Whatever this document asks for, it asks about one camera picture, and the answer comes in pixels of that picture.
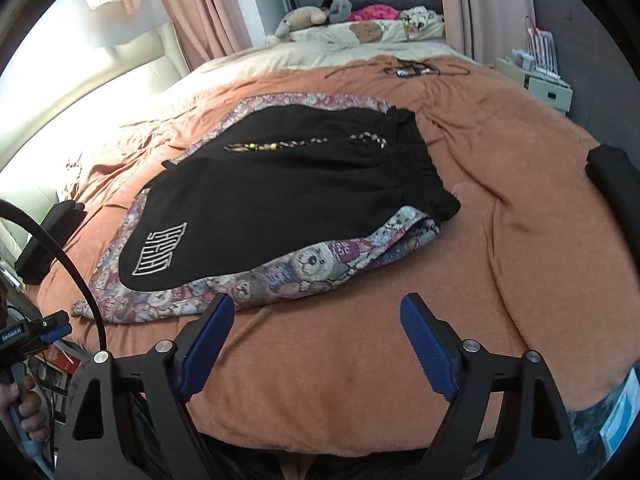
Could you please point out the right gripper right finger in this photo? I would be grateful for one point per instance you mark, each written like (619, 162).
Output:
(533, 438)

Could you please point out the white padded headboard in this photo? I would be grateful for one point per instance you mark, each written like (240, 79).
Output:
(45, 125)

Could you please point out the right pink curtain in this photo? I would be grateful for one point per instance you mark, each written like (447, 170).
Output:
(486, 29)

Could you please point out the pink fluffy cloth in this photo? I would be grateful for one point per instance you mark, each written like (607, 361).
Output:
(377, 11)

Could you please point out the bear pattern pants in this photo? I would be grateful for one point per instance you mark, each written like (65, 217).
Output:
(323, 267)

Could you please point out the pink curtain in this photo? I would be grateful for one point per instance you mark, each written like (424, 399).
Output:
(208, 29)
(486, 29)

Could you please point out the bear print pillow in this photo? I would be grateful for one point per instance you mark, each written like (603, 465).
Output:
(369, 32)

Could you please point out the grey plush toy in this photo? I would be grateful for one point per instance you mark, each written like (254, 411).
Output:
(339, 11)

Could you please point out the beige plush toy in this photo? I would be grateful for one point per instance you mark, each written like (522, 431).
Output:
(297, 19)

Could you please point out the black garment right edge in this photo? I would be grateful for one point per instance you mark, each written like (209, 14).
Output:
(611, 171)

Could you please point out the left pink curtain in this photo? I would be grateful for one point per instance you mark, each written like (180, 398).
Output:
(208, 29)

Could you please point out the white storage box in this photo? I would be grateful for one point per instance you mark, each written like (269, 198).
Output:
(536, 69)

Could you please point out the black knit pants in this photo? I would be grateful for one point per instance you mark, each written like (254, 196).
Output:
(277, 182)

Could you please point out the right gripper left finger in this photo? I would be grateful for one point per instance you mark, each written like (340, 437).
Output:
(128, 417)

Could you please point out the person's left hand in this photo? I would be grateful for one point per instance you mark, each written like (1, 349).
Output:
(28, 403)

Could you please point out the cream bed sheet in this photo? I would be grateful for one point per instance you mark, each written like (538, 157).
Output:
(257, 62)

